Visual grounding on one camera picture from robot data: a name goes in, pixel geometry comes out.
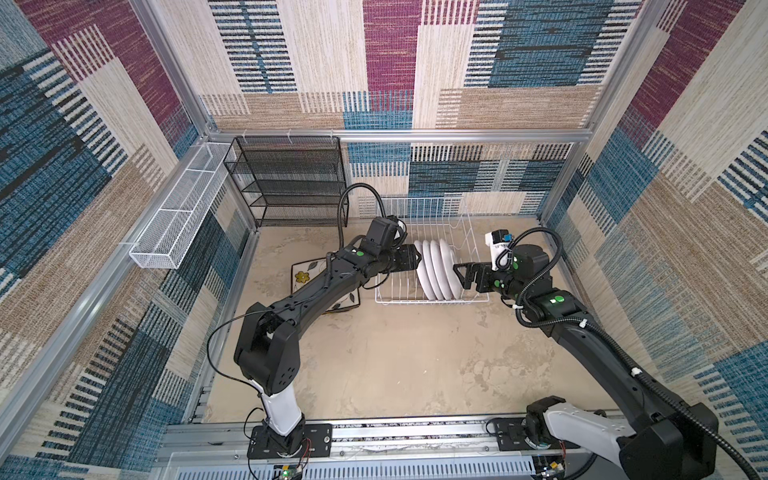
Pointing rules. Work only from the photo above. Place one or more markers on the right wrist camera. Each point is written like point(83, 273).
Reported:
point(498, 241)

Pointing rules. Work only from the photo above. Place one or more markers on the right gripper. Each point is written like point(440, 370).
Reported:
point(484, 271)

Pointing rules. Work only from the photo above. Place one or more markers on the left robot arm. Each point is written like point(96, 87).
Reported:
point(267, 351)

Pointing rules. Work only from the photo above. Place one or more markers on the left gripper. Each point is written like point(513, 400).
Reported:
point(408, 261)

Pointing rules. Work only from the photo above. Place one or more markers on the white wire dish rack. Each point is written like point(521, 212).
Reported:
point(442, 231)

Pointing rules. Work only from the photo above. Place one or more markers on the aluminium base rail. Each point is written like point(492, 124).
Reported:
point(430, 447)

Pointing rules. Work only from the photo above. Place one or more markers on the black wire shelf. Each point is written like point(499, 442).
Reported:
point(288, 181)

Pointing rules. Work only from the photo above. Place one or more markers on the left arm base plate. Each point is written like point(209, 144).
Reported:
point(312, 441)

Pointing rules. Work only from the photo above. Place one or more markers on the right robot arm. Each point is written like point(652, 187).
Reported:
point(662, 437)

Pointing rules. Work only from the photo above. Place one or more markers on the white mesh wall basket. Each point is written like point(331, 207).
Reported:
point(166, 239)

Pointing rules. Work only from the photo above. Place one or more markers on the white round plate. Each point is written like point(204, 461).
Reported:
point(448, 260)
point(422, 273)
point(440, 270)
point(431, 270)

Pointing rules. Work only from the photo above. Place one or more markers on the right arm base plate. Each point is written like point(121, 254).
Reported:
point(510, 435)

